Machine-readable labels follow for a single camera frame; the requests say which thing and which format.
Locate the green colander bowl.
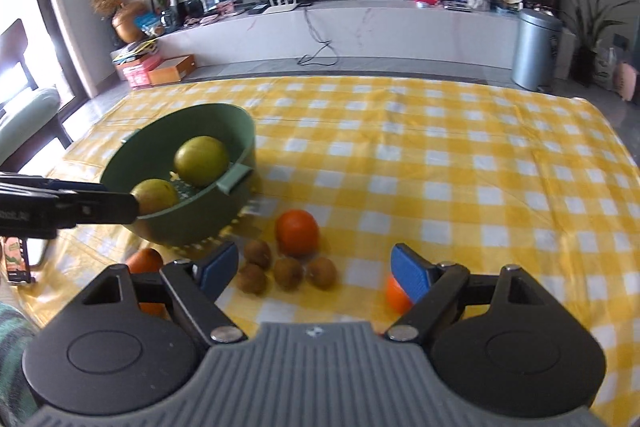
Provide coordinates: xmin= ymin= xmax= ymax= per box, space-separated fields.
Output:
xmin=99 ymin=103 xmax=258 ymax=247

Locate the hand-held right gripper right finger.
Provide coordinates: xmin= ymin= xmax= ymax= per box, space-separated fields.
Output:
xmin=384 ymin=243 xmax=563 ymax=343

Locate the yellow checked tablecloth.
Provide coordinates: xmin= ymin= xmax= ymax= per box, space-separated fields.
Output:
xmin=20 ymin=76 xmax=633 ymax=427

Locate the pink box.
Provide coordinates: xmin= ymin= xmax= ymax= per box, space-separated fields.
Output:
xmin=122 ymin=52 xmax=163 ymax=88

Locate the dark wooden chair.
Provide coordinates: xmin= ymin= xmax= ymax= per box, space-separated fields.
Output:
xmin=0 ymin=19 xmax=73 ymax=148

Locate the orange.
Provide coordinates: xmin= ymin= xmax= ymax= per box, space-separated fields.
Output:
xmin=385 ymin=276 xmax=413 ymax=314
xmin=125 ymin=248 xmax=168 ymax=319
xmin=275 ymin=209 xmax=320 ymax=257

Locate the pink round object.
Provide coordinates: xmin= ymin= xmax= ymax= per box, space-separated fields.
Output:
xmin=614 ymin=62 xmax=638 ymax=102

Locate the blue snack bag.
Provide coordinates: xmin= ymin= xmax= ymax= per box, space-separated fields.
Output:
xmin=135 ymin=12 xmax=166 ymax=38

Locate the white marble television cabinet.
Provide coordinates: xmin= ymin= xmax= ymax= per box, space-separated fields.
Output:
xmin=150 ymin=0 xmax=566 ymax=80

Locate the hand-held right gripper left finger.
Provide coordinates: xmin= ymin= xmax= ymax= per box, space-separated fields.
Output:
xmin=80 ymin=241 xmax=248 ymax=344

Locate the brown kiwi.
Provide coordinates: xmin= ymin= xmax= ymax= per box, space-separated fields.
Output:
xmin=273 ymin=257 xmax=304 ymax=290
xmin=306 ymin=257 xmax=337 ymax=290
xmin=244 ymin=239 xmax=273 ymax=270
xmin=236 ymin=264 xmax=268 ymax=295

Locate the green striped clothing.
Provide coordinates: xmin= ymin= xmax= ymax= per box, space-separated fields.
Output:
xmin=0 ymin=302 xmax=41 ymax=427

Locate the silver pedal trash can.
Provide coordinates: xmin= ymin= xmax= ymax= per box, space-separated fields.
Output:
xmin=511 ymin=9 xmax=563 ymax=92

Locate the orange cardboard box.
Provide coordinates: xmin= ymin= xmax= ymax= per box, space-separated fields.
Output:
xmin=148 ymin=55 xmax=197 ymax=86

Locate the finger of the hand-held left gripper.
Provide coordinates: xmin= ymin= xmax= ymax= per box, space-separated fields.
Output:
xmin=54 ymin=189 xmax=140 ymax=228
xmin=45 ymin=177 xmax=110 ymax=194

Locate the black cable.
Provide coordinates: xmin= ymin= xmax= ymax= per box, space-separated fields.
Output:
xmin=298 ymin=4 xmax=341 ymax=66

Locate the golden vase with dried flowers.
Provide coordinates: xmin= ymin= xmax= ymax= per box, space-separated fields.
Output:
xmin=90 ymin=0 xmax=148 ymax=44

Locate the white printed bag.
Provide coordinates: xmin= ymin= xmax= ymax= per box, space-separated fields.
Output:
xmin=594 ymin=48 xmax=618 ymax=90

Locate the pale green seat cushion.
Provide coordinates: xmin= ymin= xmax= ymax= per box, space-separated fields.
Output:
xmin=0 ymin=88 xmax=61 ymax=168

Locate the stack of magazines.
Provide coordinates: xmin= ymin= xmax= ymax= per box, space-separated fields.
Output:
xmin=111 ymin=38 xmax=161 ymax=66

